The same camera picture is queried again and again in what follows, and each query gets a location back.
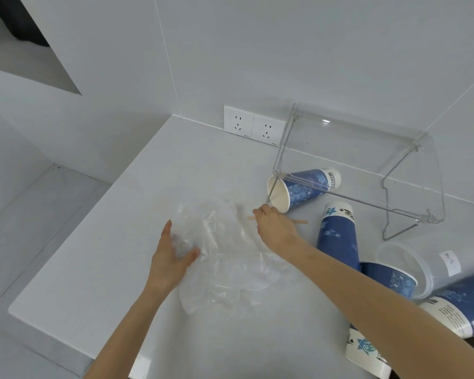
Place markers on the wooden stir stick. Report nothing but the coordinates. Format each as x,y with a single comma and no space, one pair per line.
300,221

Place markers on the person's right fingers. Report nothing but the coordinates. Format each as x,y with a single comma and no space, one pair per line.
265,215

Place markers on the clear acrylic dispenser box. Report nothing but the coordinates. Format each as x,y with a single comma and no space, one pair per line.
359,153

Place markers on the person's right forearm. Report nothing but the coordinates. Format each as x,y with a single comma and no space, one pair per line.
379,307

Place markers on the person's right hand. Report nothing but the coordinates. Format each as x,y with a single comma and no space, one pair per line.
278,232

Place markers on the blue patterned paper cup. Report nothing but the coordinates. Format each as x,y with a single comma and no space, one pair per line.
300,191
365,351
391,278
462,303
337,240

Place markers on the person's left hand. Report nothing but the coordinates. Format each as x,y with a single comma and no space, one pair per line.
165,264

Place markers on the clear plastic bag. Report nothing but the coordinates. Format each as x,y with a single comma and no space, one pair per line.
233,252

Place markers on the person's left forearm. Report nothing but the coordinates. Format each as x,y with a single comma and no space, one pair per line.
130,335

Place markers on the person's left thumb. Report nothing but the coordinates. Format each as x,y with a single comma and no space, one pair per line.
190,257

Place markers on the clear round plastic container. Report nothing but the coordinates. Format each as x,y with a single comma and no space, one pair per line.
426,264

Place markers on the white wall socket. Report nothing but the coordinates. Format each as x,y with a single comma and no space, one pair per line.
238,120
267,130

